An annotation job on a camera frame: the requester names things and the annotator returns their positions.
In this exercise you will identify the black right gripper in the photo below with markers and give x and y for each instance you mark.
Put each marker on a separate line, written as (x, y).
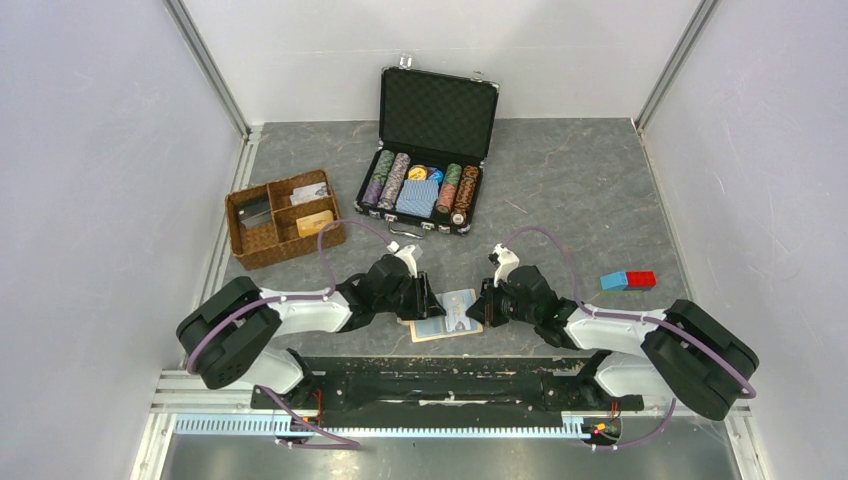
(484, 307)

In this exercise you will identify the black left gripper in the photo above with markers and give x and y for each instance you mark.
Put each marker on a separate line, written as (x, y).
(425, 304)

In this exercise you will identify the gold card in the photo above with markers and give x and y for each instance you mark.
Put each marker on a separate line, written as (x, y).
(313, 223)

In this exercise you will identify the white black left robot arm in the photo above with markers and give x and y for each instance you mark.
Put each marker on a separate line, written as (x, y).
(226, 339)

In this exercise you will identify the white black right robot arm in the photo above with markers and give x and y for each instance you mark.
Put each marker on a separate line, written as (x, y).
(680, 352)

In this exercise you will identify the blue playing card deck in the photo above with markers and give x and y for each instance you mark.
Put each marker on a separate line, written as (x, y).
(417, 198)

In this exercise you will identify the dark card in basket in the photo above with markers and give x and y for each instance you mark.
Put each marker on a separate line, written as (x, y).
(254, 212)

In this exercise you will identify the blue toy brick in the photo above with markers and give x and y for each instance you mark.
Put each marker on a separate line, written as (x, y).
(616, 281)

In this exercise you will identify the red toy brick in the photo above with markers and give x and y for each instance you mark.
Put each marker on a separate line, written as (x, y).
(640, 280)

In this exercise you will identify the yellow dealer button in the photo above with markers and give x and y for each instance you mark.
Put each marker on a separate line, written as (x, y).
(418, 172)

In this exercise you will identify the blue dealer button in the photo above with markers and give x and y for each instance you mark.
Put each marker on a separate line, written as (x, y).
(436, 175)

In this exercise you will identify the purple grey chip stack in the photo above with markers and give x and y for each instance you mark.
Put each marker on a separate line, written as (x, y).
(394, 181)

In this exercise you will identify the purple green chip stack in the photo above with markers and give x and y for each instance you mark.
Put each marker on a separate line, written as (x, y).
(378, 178)

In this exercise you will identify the red green chip stack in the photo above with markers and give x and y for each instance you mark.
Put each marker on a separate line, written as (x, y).
(448, 188)

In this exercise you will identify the brown orange chip stack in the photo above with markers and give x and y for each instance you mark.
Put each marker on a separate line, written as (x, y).
(464, 195)

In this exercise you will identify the brown woven divided basket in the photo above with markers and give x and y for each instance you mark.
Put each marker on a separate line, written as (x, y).
(278, 240)

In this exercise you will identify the black poker chip case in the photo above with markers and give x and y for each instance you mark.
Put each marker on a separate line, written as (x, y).
(437, 119)

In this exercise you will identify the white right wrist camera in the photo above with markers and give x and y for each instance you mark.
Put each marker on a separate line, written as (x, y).
(505, 262)

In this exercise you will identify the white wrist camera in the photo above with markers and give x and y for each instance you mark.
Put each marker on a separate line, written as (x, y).
(409, 255)
(505, 262)

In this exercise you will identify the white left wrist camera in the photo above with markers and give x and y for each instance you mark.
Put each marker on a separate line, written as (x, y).
(409, 255)

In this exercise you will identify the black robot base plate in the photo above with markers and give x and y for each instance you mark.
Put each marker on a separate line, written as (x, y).
(451, 392)

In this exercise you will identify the white slotted cable duct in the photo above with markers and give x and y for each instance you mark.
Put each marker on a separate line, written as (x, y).
(282, 425)

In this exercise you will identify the left aluminium frame post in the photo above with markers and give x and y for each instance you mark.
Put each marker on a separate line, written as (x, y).
(202, 55)

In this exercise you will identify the aluminium frame post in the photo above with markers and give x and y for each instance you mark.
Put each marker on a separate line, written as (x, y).
(202, 55)
(686, 43)

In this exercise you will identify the right aluminium frame post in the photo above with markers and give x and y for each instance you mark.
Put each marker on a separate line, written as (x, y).
(686, 43)

